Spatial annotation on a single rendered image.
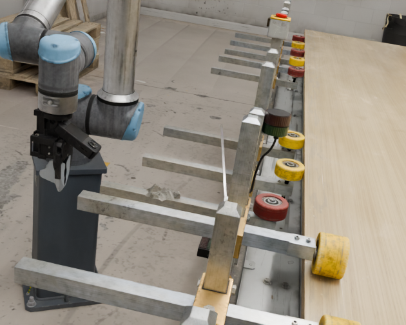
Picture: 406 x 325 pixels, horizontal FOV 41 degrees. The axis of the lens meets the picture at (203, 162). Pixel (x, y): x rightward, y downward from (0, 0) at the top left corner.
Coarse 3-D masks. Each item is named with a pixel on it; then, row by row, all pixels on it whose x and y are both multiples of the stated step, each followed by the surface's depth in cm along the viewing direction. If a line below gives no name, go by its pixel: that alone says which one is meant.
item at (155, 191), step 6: (156, 186) 132; (150, 192) 129; (156, 192) 129; (162, 192) 131; (168, 192) 130; (174, 192) 131; (156, 198) 129; (162, 198) 129; (168, 198) 130; (174, 198) 131
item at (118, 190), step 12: (108, 192) 132; (120, 192) 132; (132, 192) 131; (144, 192) 132; (156, 204) 131; (168, 204) 130; (180, 204) 130; (192, 204) 129; (204, 204) 130; (216, 204) 131; (252, 216) 128
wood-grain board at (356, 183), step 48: (336, 48) 335; (384, 48) 361; (336, 96) 227; (384, 96) 239; (336, 144) 171; (384, 144) 178; (336, 192) 138; (384, 192) 142; (384, 240) 118; (336, 288) 99; (384, 288) 101
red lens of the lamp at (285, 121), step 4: (264, 116) 123; (268, 116) 121; (272, 116) 121; (276, 116) 120; (264, 120) 123; (268, 120) 122; (272, 120) 121; (276, 120) 121; (280, 120) 121; (284, 120) 121; (288, 120) 122; (272, 124) 121; (276, 124) 121; (280, 124) 121; (284, 124) 121; (288, 124) 122
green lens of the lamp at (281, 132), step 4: (264, 124) 123; (264, 128) 123; (268, 128) 122; (272, 128) 122; (276, 128) 121; (280, 128) 121; (284, 128) 122; (288, 128) 123; (264, 132) 123; (268, 132) 122; (272, 132) 122; (276, 132) 122; (280, 132) 122; (284, 132) 122; (276, 136) 122; (280, 136) 122; (284, 136) 123
